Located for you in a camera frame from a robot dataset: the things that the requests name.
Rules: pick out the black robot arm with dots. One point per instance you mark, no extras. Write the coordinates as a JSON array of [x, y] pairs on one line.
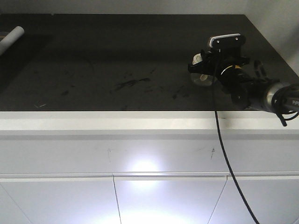
[[258, 92]]

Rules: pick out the rolled white paper tube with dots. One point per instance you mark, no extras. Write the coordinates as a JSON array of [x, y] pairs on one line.
[[7, 39]]

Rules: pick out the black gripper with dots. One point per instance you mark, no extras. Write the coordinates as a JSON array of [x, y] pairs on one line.
[[225, 66]]

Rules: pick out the glass jar with white lid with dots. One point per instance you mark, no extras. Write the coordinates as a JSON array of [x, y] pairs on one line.
[[202, 80]]

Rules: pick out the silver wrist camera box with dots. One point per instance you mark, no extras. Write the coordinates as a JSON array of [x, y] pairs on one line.
[[226, 41]]

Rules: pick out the white cabinet door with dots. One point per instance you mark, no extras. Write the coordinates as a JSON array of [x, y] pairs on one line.
[[168, 199]]

